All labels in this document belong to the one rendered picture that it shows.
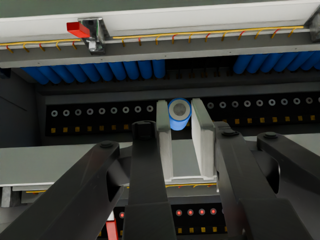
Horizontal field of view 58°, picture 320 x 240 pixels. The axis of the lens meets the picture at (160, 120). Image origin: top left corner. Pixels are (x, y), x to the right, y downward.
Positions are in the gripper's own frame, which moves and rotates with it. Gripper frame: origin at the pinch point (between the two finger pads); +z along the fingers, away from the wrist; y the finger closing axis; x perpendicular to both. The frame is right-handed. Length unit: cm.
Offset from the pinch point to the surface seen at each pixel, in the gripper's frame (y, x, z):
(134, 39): -4.6, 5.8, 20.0
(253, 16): 9.6, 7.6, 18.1
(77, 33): -9.0, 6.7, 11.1
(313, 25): 16.7, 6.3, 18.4
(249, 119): 12.5, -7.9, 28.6
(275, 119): 16.7, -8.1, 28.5
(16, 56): -19.6, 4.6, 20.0
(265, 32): 11.7, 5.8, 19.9
